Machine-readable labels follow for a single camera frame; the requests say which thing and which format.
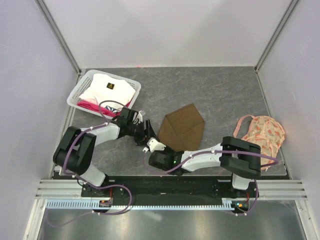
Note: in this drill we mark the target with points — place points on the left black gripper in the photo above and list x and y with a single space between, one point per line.
142 139

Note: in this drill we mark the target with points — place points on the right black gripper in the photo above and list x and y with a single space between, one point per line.
166 149

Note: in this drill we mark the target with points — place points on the brown cloth napkin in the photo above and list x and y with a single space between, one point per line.
182 129

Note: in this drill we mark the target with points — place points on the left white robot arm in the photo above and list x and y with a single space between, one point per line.
75 150

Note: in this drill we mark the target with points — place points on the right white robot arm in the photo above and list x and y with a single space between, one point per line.
241 158

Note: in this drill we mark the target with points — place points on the white folded t-shirt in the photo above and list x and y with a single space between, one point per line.
104 89

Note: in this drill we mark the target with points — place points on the pink folded cloth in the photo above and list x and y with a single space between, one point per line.
107 110

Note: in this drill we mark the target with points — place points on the white plastic basket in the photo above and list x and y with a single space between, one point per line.
85 83

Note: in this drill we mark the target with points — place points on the floral pink hat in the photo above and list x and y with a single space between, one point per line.
264 131

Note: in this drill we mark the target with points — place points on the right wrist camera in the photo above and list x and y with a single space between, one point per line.
154 145

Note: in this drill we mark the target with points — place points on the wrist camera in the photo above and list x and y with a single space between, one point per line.
138 117
154 145

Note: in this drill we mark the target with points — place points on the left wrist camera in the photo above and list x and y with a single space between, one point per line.
138 117

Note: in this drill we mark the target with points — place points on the slotted cable duct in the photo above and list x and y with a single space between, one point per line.
89 204

